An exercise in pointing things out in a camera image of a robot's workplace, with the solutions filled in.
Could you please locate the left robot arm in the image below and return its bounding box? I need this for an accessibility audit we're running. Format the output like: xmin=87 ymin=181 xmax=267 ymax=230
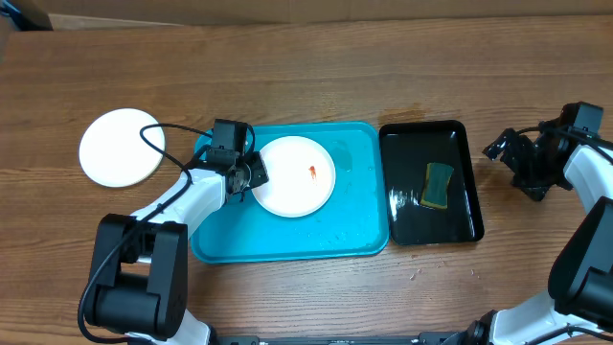
xmin=78 ymin=146 xmax=268 ymax=344

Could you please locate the white plate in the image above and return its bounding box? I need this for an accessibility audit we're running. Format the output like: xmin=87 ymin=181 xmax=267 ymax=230
xmin=253 ymin=136 xmax=336 ymax=218
xmin=79 ymin=108 xmax=166 ymax=188

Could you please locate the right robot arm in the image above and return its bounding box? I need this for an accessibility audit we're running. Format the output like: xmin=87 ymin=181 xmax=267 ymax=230
xmin=443 ymin=126 xmax=612 ymax=344

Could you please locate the green yellow sponge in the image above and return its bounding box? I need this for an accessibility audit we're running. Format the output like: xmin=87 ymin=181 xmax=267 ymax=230
xmin=420 ymin=162 xmax=454 ymax=210

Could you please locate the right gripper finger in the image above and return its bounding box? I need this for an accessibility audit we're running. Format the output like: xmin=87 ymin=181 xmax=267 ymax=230
xmin=512 ymin=175 xmax=551 ymax=201
xmin=482 ymin=128 xmax=515 ymax=161

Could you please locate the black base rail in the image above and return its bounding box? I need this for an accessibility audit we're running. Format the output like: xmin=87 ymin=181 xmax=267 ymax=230
xmin=209 ymin=332 xmax=469 ymax=345

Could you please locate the dark object top left corner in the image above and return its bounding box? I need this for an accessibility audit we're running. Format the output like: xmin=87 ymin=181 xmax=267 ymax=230
xmin=1 ymin=0 xmax=53 ymax=31

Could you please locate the teal plastic tray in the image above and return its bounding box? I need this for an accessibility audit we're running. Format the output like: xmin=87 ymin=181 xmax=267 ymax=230
xmin=191 ymin=122 xmax=389 ymax=264

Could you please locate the black water tray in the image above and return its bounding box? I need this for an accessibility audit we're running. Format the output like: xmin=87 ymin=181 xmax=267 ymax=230
xmin=379 ymin=120 xmax=485 ymax=245

